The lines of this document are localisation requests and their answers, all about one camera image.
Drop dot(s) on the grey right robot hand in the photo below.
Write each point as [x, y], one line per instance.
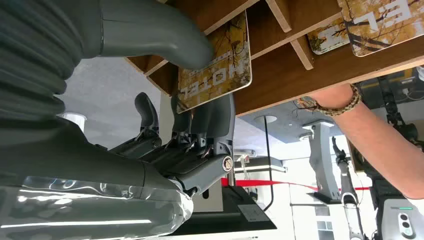
[82, 162]

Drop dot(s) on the brown wooden card rack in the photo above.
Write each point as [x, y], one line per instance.
[291, 69]

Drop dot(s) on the white cylinder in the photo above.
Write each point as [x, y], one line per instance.
[74, 120]

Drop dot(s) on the ribbed grey right arm sleeve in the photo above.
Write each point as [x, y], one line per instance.
[33, 49]

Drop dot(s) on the red barrier ribbon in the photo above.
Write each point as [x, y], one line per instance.
[265, 182]

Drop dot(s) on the thin black pole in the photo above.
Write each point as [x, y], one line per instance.
[269, 159]

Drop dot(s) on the grey upright stand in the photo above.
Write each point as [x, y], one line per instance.
[323, 159]

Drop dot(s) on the white robot body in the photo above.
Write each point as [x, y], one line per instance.
[402, 220]

